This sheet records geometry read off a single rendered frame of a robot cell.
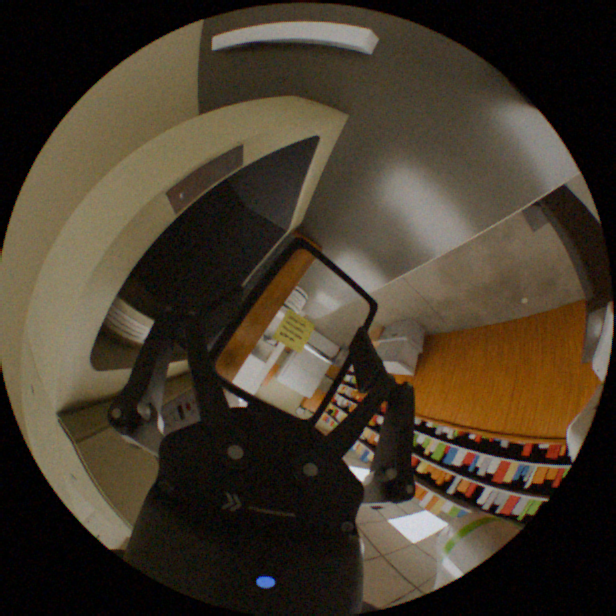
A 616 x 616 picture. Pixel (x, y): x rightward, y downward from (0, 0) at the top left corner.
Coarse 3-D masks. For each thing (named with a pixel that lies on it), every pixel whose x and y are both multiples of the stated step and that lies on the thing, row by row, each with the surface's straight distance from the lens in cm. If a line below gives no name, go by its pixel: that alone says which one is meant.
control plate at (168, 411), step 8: (192, 392) 38; (176, 400) 31; (184, 400) 34; (168, 408) 29; (176, 408) 31; (184, 408) 33; (192, 408) 36; (168, 416) 28; (176, 416) 30; (192, 416) 36; (176, 424) 30; (184, 424) 32; (168, 432) 28
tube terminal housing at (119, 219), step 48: (288, 96) 38; (144, 144) 23; (192, 144) 17; (240, 144) 16; (288, 144) 22; (96, 192) 20; (144, 192) 13; (96, 240) 14; (144, 240) 13; (48, 288) 19; (96, 288) 13; (48, 336) 17; (96, 336) 15; (48, 384) 18; (96, 384) 19; (48, 432) 23; (48, 480) 43
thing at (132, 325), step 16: (128, 288) 37; (112, 304) 21; (128, 304) 20; (144, 304) 36; (160, 304) 35; (112, 320) 22; (128, 320) 22; (144, 320) 22; (112, 336) 24; (128, 336) 24; (144, 336) 24
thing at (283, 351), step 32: (288, 288) 41; (320, 288) 44; (256, 320) 38; (288, 320) 40; (320, 320) 42; (352, 320) 47; (224, 352) 38; (256, 352) 38; (288, 352) 40; (320, 352) 42; (256, 384) 40; (288, 384) 41; (320, 384) 44
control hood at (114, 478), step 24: (168, 384) 32; (96, 408) 21; (72, 432) 18; (96, 432) 19; (72, 456) 19; (96, 456) 19; (120, 456) 20; (144, 456) 23; (72, 480) 25; (96, 480) 19; (120, 480) 20; (144, 480) 23; (96, 504) 23; (120, 504) 20; (120, 528) 24
